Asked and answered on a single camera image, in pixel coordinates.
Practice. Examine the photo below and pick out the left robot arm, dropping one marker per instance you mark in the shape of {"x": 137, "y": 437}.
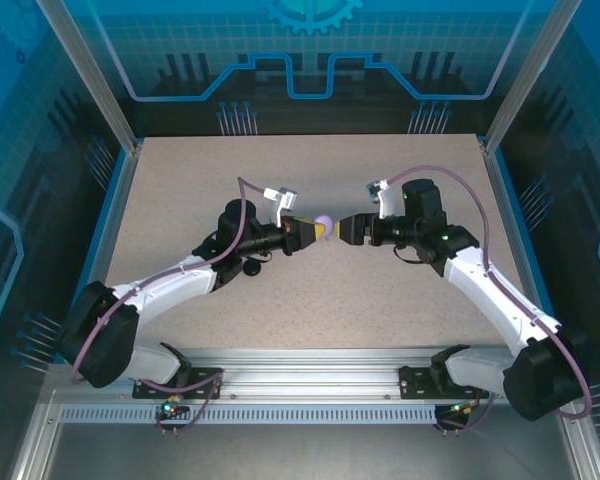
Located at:
{"x": 160, "y": 290}

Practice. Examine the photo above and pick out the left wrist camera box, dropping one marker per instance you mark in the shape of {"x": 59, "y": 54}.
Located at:
{"x": 280, "y": 197}

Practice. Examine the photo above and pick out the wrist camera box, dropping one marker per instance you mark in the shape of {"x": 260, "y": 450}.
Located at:
{"x": 280, "y": 197}
{"x": 382, "y": 197}

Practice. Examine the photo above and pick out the aluminium frame post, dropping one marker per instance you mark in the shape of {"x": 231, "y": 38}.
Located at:
{"x": 520, "y": 75}
{"x": 95, "y": 75}

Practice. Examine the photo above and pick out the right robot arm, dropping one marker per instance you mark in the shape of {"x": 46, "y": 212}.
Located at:
{"x": 500, "y": 300}

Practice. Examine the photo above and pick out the aluminium mounting rail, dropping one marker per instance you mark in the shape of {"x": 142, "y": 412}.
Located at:
{"x": 305, "y": 370}

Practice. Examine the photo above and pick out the blue table edge rail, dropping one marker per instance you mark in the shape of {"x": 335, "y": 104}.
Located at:
{"x": 114, "y": 235}
{"x": 509, "y": 235}

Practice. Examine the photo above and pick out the purple earbud charging case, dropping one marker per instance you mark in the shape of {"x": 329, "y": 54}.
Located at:
{"x": 325, "y": 221}

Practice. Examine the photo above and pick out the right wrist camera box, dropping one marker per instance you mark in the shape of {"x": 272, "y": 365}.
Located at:
{"x": 382, "y": 197}

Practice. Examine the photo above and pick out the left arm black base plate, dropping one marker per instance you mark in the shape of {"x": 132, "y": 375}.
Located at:
{"x": 145, "y": 390}

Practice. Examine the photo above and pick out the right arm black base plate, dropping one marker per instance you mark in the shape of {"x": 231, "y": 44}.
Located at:
{"x": 415, "y": 382}

